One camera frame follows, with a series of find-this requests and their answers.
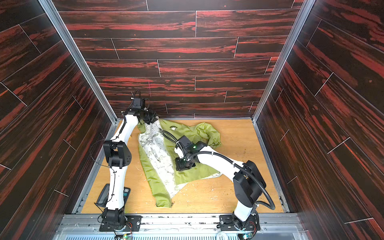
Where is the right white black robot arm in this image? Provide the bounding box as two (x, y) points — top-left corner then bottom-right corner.
(175, 136), (268, 231)

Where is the green jacket with printed lining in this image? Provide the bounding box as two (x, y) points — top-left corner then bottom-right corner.
(138, 120), (222, 208)

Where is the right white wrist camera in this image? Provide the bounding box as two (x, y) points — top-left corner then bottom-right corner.
(174, 147), (185, 159)

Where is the black calculator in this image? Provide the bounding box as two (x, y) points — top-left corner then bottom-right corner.
(95, 184), (131, 208)

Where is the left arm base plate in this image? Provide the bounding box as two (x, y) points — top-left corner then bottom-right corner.
(99, 215), (143, 233)

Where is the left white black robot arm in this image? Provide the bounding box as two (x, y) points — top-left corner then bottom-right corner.
(100, 97), (157, 232)

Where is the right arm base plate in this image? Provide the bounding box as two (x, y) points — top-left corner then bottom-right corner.
(217, 214), (261, 231)

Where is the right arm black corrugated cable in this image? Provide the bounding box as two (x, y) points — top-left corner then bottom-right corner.
(161, 130), (276, 211)

